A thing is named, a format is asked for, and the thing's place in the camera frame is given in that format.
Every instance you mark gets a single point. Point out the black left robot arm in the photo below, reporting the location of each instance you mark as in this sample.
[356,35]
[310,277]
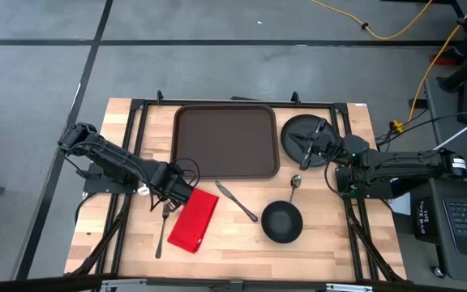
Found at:
[112,156]

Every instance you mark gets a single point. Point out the dark metal knife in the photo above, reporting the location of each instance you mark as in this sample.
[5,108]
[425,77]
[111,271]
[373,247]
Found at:
[233,198]

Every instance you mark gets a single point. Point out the black round plate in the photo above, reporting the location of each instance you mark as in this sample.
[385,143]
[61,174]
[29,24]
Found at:
[292,152]

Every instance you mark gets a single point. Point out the dark metal fork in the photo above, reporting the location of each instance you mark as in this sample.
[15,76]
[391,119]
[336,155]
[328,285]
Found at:
[161,231]

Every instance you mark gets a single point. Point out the metal spoon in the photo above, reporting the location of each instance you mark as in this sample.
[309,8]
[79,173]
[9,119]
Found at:
[296,181]

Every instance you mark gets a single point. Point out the white paper sheet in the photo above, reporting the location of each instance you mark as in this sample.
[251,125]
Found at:
[401,207]

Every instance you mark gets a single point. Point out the black metal table frame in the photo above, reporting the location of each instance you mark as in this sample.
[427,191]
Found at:
[164,101]

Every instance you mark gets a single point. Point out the black camera rig bar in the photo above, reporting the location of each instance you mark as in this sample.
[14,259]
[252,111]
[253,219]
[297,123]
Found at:
[35,284]

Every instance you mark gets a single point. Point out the black round bowl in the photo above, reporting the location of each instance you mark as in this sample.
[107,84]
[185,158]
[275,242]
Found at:
[282,222]

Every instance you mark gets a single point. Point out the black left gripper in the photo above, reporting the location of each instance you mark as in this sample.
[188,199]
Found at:
[174,184]

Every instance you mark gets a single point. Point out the black tote bag box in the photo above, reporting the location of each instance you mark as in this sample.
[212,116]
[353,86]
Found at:
[426,219]

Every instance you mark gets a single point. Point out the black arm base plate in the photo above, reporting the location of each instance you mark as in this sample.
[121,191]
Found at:
[379,194]
[95,187]

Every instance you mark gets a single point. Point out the black caster wheel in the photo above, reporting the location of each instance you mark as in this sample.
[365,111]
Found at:
[440,272]

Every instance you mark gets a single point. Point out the red cloth napkin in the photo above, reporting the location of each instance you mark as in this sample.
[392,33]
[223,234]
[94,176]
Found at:
[193,223]

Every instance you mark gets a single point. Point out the person's shoe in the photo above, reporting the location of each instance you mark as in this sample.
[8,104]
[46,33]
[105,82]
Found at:
[444,60]

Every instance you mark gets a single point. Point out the dark brown plastic tray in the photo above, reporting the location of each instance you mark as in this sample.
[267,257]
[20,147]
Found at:
[225,142]

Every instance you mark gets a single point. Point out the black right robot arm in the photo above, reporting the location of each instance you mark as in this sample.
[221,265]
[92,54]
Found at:
[404,162]

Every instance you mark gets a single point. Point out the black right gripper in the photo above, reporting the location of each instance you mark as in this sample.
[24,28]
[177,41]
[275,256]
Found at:
[322,146]

